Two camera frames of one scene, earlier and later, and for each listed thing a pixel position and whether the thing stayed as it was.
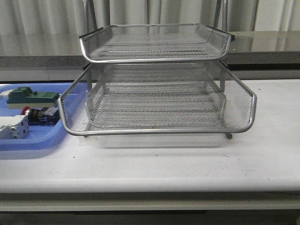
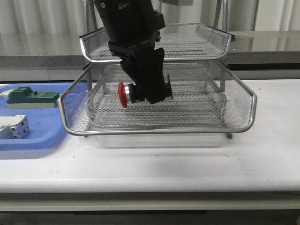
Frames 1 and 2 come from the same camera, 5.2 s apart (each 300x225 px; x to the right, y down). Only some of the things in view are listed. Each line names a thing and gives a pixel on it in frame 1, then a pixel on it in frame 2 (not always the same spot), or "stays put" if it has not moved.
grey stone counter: (250, 50) stays put
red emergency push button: (45, 116) -> (129, 93)
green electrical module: (22, 96) stays put
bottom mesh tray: (164, 95) stays put
